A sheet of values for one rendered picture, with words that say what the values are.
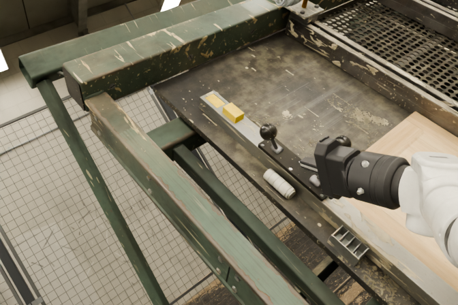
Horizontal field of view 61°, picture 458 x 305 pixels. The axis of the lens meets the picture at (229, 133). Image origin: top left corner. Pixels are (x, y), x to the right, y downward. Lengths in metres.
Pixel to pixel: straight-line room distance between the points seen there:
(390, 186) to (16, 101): 5.42
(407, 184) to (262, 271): 0.30
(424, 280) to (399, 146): 0.38
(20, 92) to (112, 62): 4.80
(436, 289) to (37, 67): 1.35
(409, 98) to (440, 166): 0.66
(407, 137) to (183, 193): 0.63
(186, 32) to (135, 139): 0.40
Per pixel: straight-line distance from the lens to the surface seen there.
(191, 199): 0.81
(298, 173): 0.89
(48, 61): 1.56
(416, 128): 1.18
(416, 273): 0.87
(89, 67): 1.06
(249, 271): 0.75
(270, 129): 0.82
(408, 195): 0.66
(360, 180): 0.69
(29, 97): 5.81
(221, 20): 1.26
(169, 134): 1.05
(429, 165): 0.60
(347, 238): 0.88
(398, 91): 1.25
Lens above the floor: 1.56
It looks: 1 degrees up
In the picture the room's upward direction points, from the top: 30 degrees counter-clockwise
